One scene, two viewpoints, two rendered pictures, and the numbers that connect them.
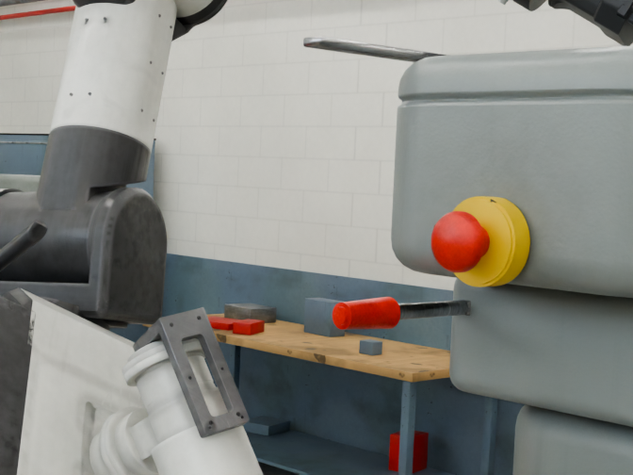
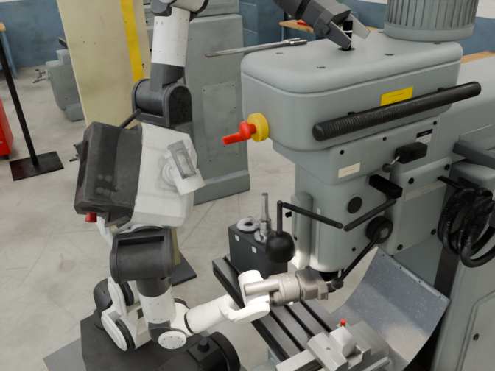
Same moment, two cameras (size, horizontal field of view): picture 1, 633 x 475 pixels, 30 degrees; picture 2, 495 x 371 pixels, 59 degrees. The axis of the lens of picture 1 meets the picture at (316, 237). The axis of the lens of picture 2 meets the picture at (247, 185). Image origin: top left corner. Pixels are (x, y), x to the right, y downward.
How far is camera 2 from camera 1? 45 cm
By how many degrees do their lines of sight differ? 31
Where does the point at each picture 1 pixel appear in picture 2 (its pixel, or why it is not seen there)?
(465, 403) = not seen: hidden behind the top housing
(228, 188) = not seen: outside the picture
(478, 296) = not seen: hidden behind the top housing
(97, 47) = (160, 33)
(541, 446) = (298, 170)
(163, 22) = (183, 19)
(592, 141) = (280, 104)
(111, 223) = (167, 99)
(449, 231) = (241, 128)
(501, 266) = (258, 138)
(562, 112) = (273, 93)
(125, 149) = (172, 70)
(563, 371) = (296, 155)
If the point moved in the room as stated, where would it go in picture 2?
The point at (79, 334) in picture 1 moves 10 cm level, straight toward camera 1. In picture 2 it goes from (158, 136) to (149, 153)
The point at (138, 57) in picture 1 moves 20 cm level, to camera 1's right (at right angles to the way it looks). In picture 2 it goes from (174, 35) to (249, 37)
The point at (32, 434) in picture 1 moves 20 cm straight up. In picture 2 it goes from (143, 171) to (129, 94)
